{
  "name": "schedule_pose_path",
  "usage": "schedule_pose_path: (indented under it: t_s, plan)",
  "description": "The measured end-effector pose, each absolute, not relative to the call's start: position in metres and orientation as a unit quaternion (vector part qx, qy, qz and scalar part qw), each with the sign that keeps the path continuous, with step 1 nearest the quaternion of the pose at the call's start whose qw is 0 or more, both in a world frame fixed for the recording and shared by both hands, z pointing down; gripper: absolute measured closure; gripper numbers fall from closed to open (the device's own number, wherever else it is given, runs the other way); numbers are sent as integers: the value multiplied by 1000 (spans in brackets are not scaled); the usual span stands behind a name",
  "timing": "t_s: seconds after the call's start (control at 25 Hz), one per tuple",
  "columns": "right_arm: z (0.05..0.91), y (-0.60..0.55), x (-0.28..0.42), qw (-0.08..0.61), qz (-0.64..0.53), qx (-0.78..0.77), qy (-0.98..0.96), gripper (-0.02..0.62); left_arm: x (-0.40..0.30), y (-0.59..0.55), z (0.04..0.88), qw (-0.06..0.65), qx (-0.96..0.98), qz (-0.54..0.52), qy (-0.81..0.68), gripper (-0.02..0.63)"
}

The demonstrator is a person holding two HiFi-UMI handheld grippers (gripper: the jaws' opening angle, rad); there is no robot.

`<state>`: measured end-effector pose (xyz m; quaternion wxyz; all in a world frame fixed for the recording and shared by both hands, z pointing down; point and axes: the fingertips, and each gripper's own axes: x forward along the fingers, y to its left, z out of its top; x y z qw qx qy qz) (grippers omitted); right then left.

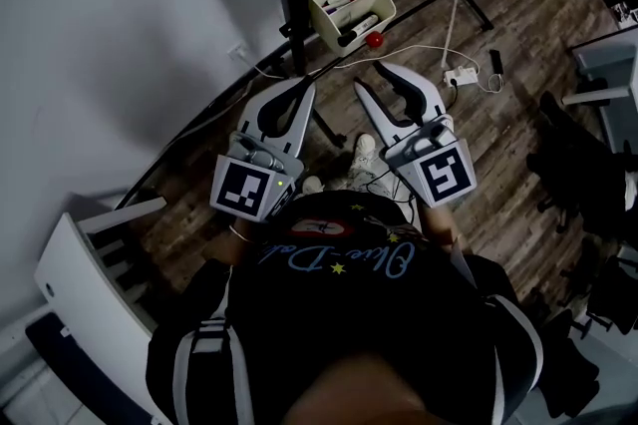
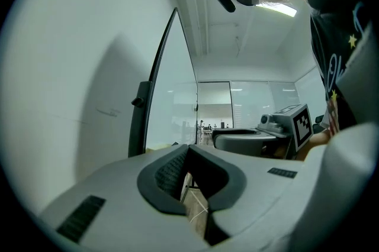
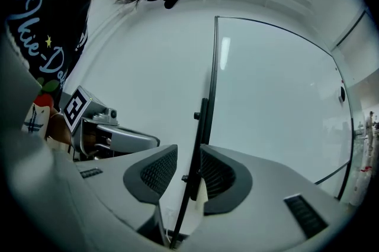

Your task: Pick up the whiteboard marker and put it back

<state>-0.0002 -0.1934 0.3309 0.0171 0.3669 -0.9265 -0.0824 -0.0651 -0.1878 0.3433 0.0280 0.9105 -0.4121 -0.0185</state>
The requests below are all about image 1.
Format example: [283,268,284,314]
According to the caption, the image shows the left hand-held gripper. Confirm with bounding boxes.
[208,76,318,223]

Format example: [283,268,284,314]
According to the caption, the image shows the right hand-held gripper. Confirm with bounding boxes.
[353,61,476,209]

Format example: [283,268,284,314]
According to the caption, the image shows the black capped whiteboard marker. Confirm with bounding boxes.
[338,12,382,49]

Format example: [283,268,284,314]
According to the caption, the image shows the person's left forearm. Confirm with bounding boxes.
[217,216,260,267]

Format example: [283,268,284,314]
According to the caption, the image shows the person's right forearm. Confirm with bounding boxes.
[422,205,464,248]

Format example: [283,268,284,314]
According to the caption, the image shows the white plastic marker container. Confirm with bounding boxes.
[308,0,398,54]

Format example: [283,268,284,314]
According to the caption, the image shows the black whiteboard stand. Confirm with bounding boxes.
[263,0,558,150]

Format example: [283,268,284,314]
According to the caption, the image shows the person's white shoe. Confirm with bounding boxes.
[300,175,326,196]
[348,133,378,175]

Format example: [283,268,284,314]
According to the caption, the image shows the white power strip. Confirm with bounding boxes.
[443,66,480,89]

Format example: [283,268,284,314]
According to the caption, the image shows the person's pale patterned trousers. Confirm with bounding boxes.
[343,161,403,203]

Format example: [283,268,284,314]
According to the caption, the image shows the black office chair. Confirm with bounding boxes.
[540,242,638,417]
[525,90,638,237]

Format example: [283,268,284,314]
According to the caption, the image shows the person's black printed shirt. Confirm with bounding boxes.
[146,190,545,425]

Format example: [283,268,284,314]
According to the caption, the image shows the white desk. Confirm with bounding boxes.
[561,24,638,158]

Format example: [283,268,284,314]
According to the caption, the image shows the white cabinet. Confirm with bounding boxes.
[33,197,169,367]

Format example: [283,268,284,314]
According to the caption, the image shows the dark blue pad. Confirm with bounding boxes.
[23,310,160,425]

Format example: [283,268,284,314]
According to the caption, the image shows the white power cable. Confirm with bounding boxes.
[247,43,505,94]

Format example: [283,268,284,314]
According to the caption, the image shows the white wall socket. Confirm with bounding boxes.
[226,42,251,64]

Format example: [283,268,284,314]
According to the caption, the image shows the thin black cable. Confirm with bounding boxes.
[366,163,418,208]

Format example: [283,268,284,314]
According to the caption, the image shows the thin wrist bracelet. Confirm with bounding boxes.
[227,223,256,245]

